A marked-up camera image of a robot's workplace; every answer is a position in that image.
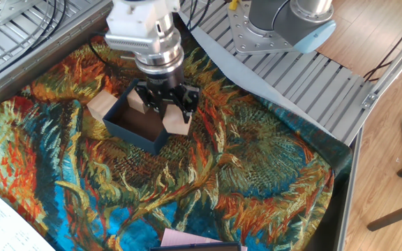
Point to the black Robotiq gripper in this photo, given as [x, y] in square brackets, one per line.
[164, 82]

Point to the light wooden cube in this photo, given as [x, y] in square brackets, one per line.
[136, 101]
[174, 122]
[100, 106]

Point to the dark blue gift box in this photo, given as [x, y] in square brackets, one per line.
[131, 139]

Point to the silver grey UR5 robot arm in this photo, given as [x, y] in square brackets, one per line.
[162, 55]

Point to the pink gift box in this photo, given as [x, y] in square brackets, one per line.
[187, 237]

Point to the dark blue box lid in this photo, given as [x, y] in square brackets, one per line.
[194, 247]

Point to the sunflower painting print cloth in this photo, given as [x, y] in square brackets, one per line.
[239, 157]

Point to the small yellow object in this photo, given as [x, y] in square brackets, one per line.
[233, 4]

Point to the grey perforated metal plate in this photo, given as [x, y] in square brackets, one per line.
[9, 8]

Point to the aluminium table edge beam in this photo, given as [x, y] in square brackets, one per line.
[351, 174]

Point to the white printed paper sheet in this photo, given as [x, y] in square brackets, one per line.
[2, 226]

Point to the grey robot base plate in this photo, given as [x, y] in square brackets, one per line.
[243, 35]

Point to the aluminium table frame rail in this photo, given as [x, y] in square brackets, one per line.
[19, 73]

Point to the metal corner bracket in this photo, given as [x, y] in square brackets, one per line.
[369, 100]

